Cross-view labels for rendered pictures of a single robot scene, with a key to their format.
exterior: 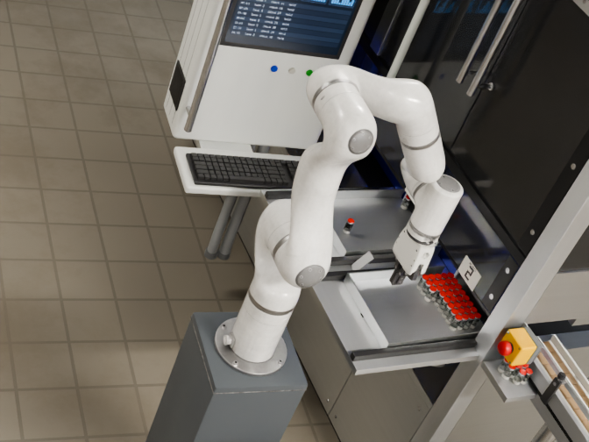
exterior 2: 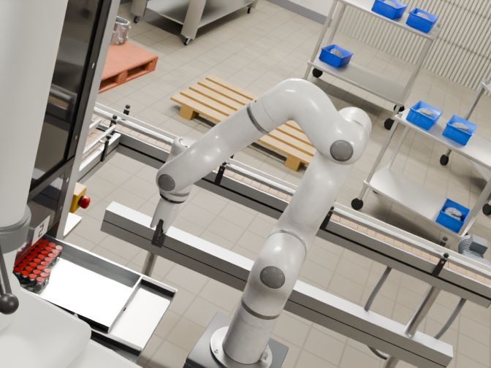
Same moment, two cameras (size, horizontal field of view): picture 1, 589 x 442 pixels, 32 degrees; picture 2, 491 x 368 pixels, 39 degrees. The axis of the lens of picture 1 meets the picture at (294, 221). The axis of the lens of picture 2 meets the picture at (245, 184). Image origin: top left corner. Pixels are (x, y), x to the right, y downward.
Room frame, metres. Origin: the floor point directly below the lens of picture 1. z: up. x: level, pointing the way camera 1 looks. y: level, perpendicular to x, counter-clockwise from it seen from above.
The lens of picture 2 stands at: (3.13, 0.89, 2.20)
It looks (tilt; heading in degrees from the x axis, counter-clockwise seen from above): 28 degrees down; 222
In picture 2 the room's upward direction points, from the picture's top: 21 degrees clockwise
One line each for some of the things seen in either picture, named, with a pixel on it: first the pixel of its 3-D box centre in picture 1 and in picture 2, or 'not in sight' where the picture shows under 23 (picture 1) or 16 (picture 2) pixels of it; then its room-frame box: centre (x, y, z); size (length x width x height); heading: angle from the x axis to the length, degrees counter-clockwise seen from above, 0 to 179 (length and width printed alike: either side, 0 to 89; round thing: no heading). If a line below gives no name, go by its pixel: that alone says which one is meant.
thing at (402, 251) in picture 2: not in sight; (275, 192); (1.20, -0.65, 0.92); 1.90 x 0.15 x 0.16; 128
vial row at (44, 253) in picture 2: (448, 301); (37, 264); (2.29, -0.49, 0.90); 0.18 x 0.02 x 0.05; 38
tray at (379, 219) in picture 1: (374, 223); not in sight; (2.51, -0.23, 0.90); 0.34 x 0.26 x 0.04; 128
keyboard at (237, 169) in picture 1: (251, 171); not in sight; (2.62, 0.19, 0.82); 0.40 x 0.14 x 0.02; 121
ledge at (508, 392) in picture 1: (513, 379); (53, 220); (2.13, -0.72, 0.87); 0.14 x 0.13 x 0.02; 128
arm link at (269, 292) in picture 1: (282, 253); (272, 277); (1.88, 0.00, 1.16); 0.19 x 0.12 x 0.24; 35
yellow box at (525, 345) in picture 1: (519, 346); (70, 196); (2.11, -0.68, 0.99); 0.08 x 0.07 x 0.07; 128
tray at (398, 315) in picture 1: (415, 306); (71, 281); (2.22, -0.41, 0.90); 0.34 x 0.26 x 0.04; 128
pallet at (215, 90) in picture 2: not in sight; (256, 121); (-0.67, -2.62, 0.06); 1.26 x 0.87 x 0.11; 123
